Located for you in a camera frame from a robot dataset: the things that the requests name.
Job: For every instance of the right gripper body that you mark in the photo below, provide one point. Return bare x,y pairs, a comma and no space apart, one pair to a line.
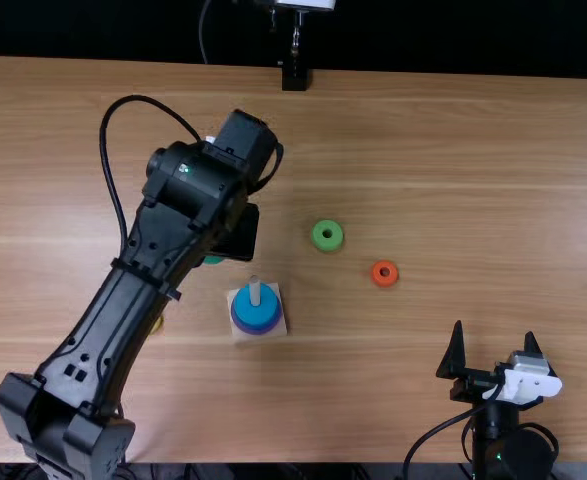
470,385

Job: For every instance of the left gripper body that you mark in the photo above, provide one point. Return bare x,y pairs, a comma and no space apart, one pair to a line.
243,235

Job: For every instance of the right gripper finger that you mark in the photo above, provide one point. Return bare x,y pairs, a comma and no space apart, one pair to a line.
454,360
533,344

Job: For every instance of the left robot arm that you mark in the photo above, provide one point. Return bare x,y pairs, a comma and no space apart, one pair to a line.
123,325

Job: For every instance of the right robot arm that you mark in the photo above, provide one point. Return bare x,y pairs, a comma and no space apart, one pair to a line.
495,425

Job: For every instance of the wooden peg base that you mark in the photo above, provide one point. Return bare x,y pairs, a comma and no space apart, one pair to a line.
279,328

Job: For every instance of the black clamp stand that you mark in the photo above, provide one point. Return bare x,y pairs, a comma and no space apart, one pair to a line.
295,80

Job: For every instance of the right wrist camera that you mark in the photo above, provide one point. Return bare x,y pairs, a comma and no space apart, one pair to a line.
523,386

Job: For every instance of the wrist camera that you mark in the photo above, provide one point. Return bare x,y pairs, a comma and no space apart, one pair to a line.
210,140
523,386

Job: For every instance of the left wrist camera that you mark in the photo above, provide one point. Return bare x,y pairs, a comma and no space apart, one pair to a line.
210,140

